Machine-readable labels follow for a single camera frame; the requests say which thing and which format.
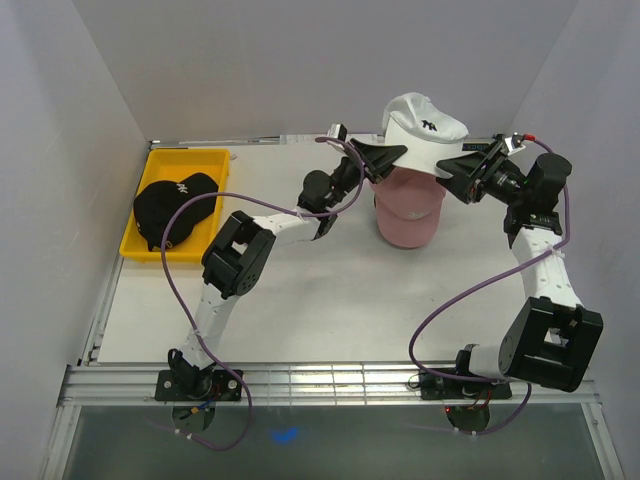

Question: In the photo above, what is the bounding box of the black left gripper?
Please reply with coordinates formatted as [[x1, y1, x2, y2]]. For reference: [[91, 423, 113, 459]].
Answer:
[[324, 138, 407, 209]]

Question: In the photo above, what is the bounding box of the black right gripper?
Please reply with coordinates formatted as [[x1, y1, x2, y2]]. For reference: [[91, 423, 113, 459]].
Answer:
[[435, 140, 529, 206]]

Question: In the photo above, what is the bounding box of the pink cap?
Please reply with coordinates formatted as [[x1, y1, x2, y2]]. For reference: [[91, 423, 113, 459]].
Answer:
[[370, 168, 446, 249]]

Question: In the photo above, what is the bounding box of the black cap white logo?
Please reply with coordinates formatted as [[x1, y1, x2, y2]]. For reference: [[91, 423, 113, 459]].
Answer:
[[133, 172, 219, 252]]

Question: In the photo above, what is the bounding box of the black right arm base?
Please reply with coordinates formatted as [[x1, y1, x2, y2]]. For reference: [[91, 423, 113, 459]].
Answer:
[[407, 372, 512, 433]]

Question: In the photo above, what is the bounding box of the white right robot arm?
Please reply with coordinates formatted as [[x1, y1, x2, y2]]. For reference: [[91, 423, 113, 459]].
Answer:
[[437, 140, 603, 397]]

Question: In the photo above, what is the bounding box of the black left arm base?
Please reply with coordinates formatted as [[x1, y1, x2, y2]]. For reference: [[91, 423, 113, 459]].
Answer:
[[153, 368, 242, 433]]

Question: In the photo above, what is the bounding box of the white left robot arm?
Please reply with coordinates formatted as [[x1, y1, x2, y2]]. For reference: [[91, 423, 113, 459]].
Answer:
[[168, 139, 408, 400]]

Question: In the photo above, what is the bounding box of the white paper label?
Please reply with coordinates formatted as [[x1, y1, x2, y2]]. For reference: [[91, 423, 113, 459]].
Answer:
[[279, 133, 381, 145]]

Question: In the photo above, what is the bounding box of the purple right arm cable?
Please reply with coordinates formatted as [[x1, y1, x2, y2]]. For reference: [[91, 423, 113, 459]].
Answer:
[[407, 132, 574, 436]]

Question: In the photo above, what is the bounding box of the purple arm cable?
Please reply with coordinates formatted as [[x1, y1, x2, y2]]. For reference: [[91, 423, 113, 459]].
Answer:
[[407, 132, 574, 436], [159, 134, 386, 451]]

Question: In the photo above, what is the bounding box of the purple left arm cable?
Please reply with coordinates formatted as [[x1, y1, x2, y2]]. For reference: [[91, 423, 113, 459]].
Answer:
[[159, 134, 386, 451]]

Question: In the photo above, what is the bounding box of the aluminium rail frame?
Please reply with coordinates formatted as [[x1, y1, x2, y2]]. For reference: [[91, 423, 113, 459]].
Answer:
[[43, 364, 624, 479]]

